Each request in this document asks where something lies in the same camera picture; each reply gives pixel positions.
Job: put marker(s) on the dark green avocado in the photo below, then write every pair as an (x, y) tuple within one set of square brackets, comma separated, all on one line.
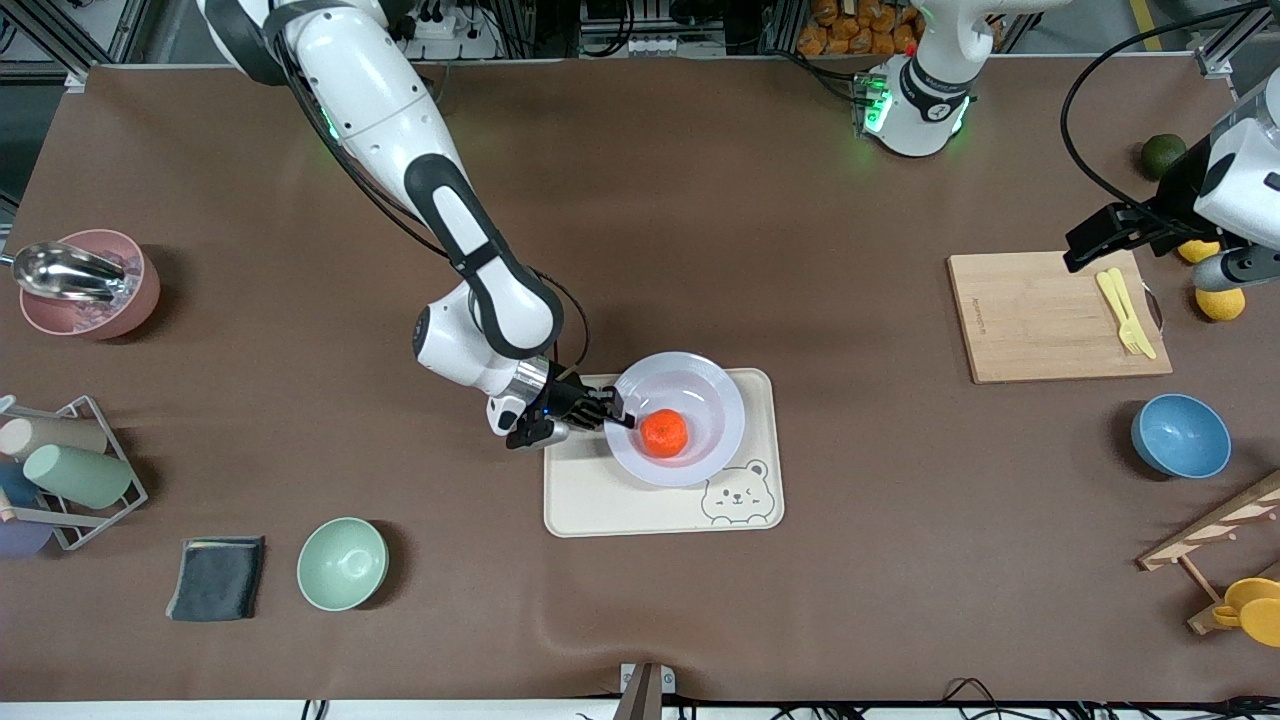
[(1158, 155)]

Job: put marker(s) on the purple cup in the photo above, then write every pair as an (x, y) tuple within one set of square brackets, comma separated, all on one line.
[(22, 540)]

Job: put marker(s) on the pale lilac round plate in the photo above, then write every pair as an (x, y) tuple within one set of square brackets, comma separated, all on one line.
[(700, 395)]

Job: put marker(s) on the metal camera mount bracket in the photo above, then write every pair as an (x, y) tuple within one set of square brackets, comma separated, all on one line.
[(643, 690)]

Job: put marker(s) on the beige cup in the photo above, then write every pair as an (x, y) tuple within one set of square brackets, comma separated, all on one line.
[(55, 436)]

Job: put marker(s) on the pink bowl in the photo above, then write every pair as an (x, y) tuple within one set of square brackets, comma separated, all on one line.
[(125, 310)]

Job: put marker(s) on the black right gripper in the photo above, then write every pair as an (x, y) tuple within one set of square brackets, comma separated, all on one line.
[(566, 398)]

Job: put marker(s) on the blue bowl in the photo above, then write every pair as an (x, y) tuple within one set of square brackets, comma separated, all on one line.
[(1182, 437)]

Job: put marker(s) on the bag of orange fruits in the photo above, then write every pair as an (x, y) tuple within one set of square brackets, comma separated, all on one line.
[(860, 30)]

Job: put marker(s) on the blue cup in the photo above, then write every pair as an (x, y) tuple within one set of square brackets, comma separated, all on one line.
[(18, 485)]

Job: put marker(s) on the yellow lemon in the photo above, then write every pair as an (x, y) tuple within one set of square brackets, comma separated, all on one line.
[(1221, 305), (1198, 251)]

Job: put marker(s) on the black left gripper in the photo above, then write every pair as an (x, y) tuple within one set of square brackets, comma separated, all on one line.
[(1172, 203)]

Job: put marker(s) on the yellow plastic fork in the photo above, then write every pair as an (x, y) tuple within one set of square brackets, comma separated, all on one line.
[(1128, 335), (1140, 325)]

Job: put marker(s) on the yellow mug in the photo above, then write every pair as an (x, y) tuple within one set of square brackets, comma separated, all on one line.
[(1255, 610)]

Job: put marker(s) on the dark grey folded cloth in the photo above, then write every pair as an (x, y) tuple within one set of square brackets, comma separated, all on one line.
[(215, 580)]

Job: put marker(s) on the mint green bowl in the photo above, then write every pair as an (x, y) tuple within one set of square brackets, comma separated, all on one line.
[(342, 564)]

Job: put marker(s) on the bamboo cutting board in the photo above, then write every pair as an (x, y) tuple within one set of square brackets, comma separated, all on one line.
[(1040, 320)]

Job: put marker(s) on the orange fruit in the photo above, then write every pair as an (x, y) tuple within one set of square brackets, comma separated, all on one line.
[(664, 433)]

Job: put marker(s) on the mint green cup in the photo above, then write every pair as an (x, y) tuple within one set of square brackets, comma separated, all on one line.
[(80, 476)]

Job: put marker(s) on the shiny metal scoop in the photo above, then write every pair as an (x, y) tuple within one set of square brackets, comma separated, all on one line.
[(65, 272)]

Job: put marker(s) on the wooden mug rack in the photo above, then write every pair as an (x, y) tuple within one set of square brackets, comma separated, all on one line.
[(1215, 525)]

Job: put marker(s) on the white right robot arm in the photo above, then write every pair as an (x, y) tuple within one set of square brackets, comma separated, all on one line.
[(380, 90)]

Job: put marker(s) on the cream bear print tray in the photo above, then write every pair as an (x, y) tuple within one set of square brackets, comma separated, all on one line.
[(600, 505)]

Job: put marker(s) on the white power strip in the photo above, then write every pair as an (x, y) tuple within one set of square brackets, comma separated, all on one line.
[(450, 40)]

